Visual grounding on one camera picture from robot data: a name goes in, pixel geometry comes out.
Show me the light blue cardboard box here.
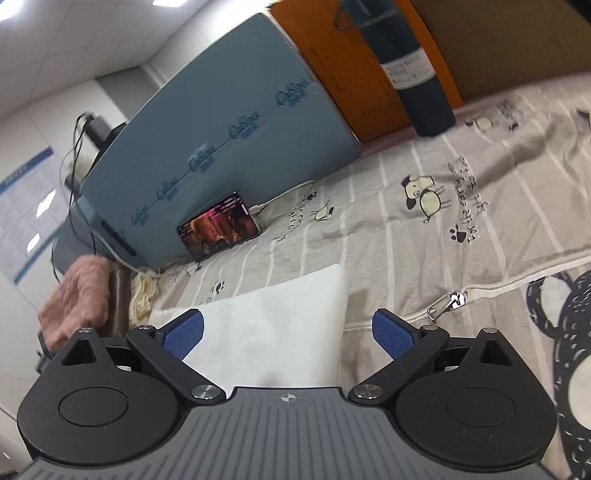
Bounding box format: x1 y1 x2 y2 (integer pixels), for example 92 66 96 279
51 11 363 273

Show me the cream knitted cloth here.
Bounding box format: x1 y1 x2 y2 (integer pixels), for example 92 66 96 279
129 272 160 324

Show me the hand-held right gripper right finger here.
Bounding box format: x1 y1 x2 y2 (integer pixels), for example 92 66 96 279
348 308 520 403

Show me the black cable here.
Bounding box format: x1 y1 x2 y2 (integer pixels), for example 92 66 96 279
50 111 99 282

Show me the white garment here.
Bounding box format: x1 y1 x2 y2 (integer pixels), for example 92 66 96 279
150 263 349 398

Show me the brown satin cloth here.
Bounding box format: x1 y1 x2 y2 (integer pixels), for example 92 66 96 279
104 268 139 337

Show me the smartphone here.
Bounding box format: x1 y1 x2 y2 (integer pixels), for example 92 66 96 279
177 191 262 263

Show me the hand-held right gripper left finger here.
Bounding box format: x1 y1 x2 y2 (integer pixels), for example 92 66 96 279
53 308 222 403

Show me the dark blue vacuum bottle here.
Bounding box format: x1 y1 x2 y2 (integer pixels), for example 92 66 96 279
335 0 455 138

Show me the brown headboard cushion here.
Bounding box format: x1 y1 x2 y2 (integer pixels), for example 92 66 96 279
409 0 591 104

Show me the grey striped printed bed sheet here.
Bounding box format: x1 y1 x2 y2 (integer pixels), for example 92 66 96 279
139 74 591 480

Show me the orange cardboard box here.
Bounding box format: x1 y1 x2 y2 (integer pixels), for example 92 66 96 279
268 0 462 144

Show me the wall poster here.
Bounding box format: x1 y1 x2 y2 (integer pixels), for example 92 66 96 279
0 145 70 284

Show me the pink fuzzy cloth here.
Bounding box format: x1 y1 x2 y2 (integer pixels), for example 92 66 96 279
38 256 112 352

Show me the dark electronic device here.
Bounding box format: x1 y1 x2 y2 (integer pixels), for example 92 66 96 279
85 113 127 153

